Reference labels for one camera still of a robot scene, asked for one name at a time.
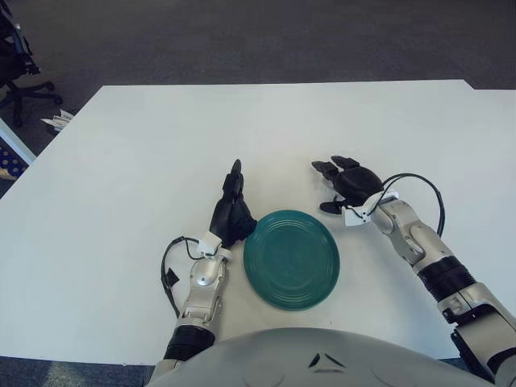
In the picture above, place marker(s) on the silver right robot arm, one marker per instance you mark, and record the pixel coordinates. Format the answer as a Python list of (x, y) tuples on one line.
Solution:
[(443, 274)]

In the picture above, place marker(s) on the grey robot torso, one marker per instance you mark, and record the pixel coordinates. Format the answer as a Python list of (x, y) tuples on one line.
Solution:
[(322, 363)]

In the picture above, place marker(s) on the black office chair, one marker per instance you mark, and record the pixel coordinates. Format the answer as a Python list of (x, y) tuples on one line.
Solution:
[(16, 52)]

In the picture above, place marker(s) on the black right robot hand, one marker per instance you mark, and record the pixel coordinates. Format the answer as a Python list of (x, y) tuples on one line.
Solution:
[(356, 181)]

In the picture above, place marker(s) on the white perforated shelf frame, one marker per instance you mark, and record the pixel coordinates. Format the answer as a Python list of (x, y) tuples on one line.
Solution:
[(14, 147)]

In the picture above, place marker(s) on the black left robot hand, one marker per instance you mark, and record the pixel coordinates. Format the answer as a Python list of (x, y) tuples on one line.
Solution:
[(230, 219)]

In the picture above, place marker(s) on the green ribbed round plate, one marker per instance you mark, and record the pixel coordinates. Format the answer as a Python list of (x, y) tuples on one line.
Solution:
[(291, 262)]

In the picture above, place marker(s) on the white papers on floor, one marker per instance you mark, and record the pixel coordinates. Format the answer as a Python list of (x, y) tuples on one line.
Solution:
[(58, 118)]

